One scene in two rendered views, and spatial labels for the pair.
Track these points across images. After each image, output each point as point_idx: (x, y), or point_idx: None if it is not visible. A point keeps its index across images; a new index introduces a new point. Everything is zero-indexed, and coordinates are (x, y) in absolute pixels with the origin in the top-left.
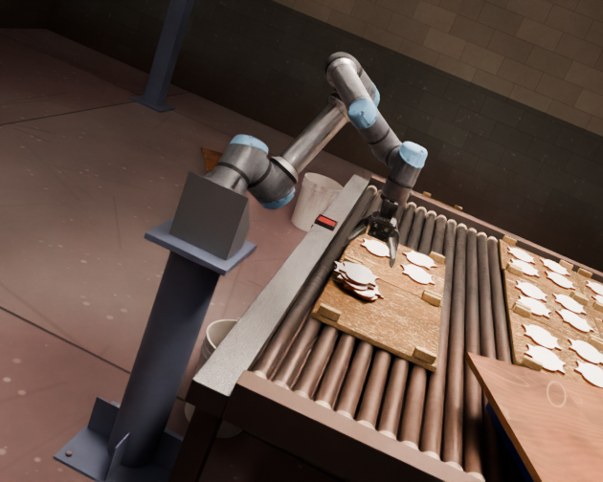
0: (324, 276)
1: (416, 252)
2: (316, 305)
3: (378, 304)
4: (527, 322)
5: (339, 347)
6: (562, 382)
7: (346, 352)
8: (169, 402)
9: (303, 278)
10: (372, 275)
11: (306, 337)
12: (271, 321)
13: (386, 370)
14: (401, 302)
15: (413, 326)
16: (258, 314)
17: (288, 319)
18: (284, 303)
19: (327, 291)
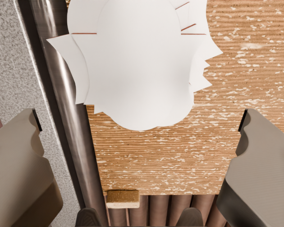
0: (61, 18)
1: None
2: (101, 180)
3: (206, 88)
4: None
5: (153, 208)
6: None
7: (162, 215)
8: None
9: (38, 84)
10: (182, 49)
11: (116, 218)
12: (75, 215)
13: (209, 210)
14: (281, 13)
15: (281, 115)
16: (58, 213)
17: (87, 206)
18: (65, 180)
19: (98, 127)
